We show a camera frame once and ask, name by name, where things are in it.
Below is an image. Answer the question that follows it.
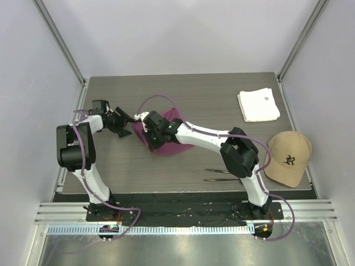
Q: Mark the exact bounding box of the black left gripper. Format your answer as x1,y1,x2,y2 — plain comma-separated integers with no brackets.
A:
106,108,136,138

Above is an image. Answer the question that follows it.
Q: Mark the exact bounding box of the magenta cloth napkin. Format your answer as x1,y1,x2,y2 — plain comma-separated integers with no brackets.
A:
132,108,194,156

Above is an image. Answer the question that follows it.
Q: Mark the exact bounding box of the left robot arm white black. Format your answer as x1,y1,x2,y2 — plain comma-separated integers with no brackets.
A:
56,101,140,221

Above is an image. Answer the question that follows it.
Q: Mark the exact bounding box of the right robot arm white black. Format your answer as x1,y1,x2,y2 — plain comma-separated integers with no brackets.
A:
135,111,272,219

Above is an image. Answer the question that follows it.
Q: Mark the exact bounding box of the dark metal fork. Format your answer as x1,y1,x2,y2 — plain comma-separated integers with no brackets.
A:
205,168,230,174

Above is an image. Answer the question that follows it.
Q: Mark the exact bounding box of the dark metal spoon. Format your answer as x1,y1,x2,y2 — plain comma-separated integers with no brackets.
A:
203,178,240,182

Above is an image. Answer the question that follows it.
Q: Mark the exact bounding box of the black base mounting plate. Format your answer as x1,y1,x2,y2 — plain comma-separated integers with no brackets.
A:
53,189,317,215

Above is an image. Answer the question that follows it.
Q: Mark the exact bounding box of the white folded towel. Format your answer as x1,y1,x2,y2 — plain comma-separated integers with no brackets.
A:
237,88,281,122

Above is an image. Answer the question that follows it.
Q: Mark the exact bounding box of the tan baseball cap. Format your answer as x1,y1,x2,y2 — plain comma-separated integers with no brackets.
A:
264,131,312,188

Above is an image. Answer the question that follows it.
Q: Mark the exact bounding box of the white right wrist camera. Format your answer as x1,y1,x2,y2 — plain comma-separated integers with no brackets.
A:
134,111,149,122

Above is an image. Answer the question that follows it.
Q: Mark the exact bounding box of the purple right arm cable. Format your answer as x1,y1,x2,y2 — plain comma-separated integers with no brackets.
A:
137,94,296,242

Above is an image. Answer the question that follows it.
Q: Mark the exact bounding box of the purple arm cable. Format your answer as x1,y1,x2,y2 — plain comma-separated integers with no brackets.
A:
72,110,141,243
137,94,296,242

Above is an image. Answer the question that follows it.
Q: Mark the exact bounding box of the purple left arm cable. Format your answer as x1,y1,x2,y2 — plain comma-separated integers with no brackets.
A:
72,110,141,243

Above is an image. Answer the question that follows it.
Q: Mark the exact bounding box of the slotted cable duct strip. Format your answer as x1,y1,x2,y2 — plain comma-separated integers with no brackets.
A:
47,223,255,236

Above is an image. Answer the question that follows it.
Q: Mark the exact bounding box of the aluminium frame post left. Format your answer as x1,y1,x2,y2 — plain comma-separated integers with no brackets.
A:
32,0,87,85

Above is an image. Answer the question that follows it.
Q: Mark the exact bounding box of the aluminium frame post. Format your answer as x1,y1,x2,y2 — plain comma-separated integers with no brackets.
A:
277,0,329,82
32,0,87,85

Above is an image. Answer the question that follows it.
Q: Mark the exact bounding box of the aluminium front rail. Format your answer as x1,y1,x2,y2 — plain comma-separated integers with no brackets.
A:
35,199,338,224

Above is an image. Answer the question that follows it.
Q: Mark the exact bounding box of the aluminium frame post right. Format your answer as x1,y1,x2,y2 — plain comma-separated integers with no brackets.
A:
277,0,329,82

